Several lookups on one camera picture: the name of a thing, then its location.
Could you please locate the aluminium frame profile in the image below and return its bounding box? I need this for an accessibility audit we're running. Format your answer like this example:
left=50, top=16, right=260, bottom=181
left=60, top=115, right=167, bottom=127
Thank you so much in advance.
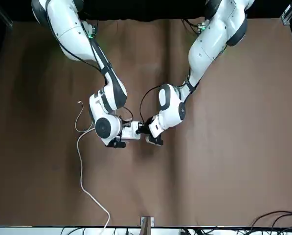
left=280, top=0, right=292, bottom=25

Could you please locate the aluminium camera post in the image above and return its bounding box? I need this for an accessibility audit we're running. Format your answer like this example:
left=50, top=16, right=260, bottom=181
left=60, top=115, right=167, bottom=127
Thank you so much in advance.
left=140, top=216, right=155, bottom=235

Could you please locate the white power strip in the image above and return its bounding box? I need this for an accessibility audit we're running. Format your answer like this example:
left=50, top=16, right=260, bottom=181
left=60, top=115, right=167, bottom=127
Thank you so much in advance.
left=120, top=121, right=141, bottom=141

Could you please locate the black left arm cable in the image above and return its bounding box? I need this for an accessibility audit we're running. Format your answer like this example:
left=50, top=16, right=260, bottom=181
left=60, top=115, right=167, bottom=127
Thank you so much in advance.
left=138, top=73, right=198, bottom=124

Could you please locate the thick white power cord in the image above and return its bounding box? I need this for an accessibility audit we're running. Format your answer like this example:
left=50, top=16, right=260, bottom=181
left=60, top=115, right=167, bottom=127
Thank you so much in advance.
left=76, top=128, right=111, bottom=232

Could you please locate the black backdrop curtain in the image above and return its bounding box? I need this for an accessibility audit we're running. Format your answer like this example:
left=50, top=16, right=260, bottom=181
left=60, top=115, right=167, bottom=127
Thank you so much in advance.
left=82, top=0, right=207, bottom=22

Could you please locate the thin white charging cable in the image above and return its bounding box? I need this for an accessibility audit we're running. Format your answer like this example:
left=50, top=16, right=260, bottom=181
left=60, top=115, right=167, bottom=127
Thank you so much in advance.
left=74, top=100, right=96, bottom=133

